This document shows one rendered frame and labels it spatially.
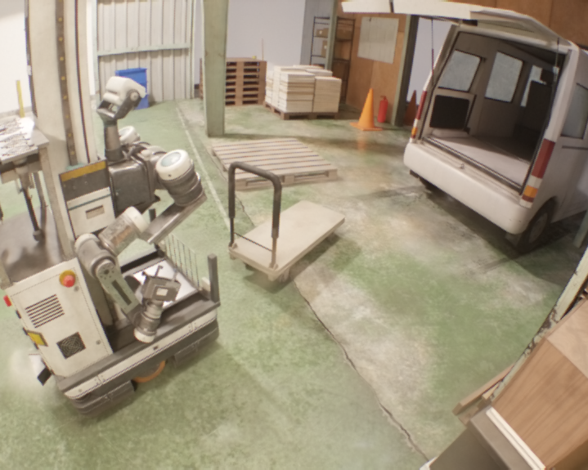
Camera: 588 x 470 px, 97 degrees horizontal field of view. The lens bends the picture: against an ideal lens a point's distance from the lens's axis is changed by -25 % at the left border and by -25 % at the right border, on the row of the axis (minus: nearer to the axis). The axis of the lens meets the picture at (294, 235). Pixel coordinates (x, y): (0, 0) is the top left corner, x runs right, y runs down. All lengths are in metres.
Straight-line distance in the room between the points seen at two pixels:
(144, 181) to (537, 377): 1.39
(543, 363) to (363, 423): 0.90
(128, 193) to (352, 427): 1.32
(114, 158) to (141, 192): 0.16
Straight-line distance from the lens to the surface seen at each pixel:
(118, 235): 1.15
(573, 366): 0.99
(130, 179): 1.28
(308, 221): 2.44
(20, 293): 1.19
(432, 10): 2.04
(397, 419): 1.69
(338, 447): 1.56
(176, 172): 1.15
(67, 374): 1.45
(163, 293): 1.30
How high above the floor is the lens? 1.42
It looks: 32 degrees down
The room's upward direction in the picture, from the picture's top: 5 degrees clockwise
